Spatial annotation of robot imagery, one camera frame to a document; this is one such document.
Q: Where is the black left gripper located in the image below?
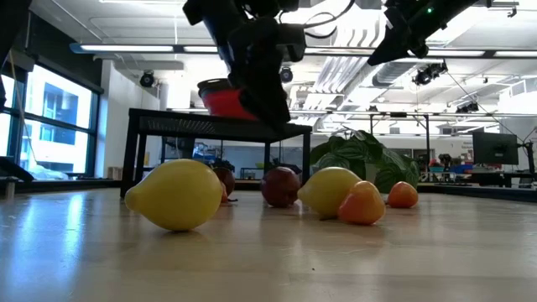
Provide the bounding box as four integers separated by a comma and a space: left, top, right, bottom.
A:
228, 18, 291, 134

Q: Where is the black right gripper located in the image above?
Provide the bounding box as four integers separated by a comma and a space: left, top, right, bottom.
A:
368, 0, 446, 66

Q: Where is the red collapsible colander grey rim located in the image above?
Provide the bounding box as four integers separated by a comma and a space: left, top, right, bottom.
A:
196, 77, 258, 122

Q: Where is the dark red apple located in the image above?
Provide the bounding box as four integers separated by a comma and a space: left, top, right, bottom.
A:
260, 166, 301, 209
211, 166, 237, 198

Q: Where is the yellow lemon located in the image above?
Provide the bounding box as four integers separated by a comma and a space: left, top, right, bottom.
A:
296, 166, 364, 219
124, 158, 223, 232

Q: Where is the black metal gantry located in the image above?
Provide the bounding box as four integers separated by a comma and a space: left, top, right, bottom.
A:
314, 109, 433, 169

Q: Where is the black perforated metal rack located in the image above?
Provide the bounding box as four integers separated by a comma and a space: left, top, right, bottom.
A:
120, 107, 314, 199

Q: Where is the green plant white pot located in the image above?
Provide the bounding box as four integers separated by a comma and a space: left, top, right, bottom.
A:
310, 128, 420, 195

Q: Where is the black computer monitor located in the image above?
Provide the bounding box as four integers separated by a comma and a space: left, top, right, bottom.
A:
472, 131, 520, 167

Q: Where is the long linear ceiling light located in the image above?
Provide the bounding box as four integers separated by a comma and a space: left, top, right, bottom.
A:
69, 41, 537, 60

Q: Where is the silver round ventilation duct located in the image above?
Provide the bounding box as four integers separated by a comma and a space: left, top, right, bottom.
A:
371, 54, 425, 88

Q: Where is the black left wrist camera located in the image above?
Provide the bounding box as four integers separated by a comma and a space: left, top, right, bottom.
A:
276, 23, 307, 63

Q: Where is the large window black frame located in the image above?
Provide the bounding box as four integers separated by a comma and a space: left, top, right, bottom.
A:
0, 62, 104, 180

